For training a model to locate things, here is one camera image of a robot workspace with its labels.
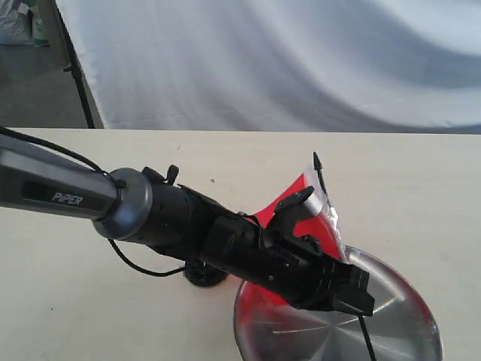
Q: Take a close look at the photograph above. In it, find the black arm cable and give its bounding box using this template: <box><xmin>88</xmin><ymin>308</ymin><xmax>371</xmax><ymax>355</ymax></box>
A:
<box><xmin>0</xmin><ymin>126</ymin><xmax>189</xmax><ymax>277</ymax></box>

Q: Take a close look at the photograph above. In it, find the round stainless steel plate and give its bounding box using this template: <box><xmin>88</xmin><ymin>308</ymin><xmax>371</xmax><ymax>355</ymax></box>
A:
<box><xmin>234</xmin><ymin>246</ymin><xmax>444</xmax><ymax>360</ymax></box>

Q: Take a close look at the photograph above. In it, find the black backdrop stand pole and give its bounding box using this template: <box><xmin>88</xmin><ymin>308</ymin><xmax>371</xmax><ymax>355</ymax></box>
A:
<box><xmin>53</xmin><ymin>1</ymin><xmax>95</xmax><ymax>129</ymax></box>

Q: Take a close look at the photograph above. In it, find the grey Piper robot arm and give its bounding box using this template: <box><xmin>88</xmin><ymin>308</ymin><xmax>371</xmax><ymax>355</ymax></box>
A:
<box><xmin>1</xmin><ymin>128</ymin><xmax>374</xmax><ymax>316</ymax></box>

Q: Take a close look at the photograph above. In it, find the black round flag base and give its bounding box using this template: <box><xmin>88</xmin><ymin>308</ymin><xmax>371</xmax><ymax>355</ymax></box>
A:
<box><xmin>184</xmin><ymin>262</ymin><xmax>228</xmax><ymax>288</ymax></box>

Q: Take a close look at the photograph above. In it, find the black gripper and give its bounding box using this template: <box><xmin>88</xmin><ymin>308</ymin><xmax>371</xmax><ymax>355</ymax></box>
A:
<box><xmin>199</xmin><ymin>214</ymin><xmax>374</xmax><ymax>315</ymax></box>

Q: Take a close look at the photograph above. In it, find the white backdrop cloth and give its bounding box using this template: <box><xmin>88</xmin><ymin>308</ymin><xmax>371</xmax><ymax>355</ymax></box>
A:
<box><xmin>58</xmin><ymin>1</ymin><xmax>480</xmax><ymax>134</ymax></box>

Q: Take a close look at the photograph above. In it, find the red flag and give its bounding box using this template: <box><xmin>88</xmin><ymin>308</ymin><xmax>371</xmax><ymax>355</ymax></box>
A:
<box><xmin>234</xmin><ymin>156</ymin><xmax>376</xmax><ymax>360</ymax></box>

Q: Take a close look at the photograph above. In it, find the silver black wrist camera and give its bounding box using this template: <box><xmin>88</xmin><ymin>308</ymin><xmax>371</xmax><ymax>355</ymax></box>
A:
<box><xmin>267</xmin><ymin>186</ymin><xmax>322</xmax><ymax>238</ymax></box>

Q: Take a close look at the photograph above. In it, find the white sack in background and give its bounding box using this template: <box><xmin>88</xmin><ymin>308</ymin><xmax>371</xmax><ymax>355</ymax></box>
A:
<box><xmin>1</xmin><ymin>0</ymin><xmax>50</xmax><ymax>47</ymax></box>

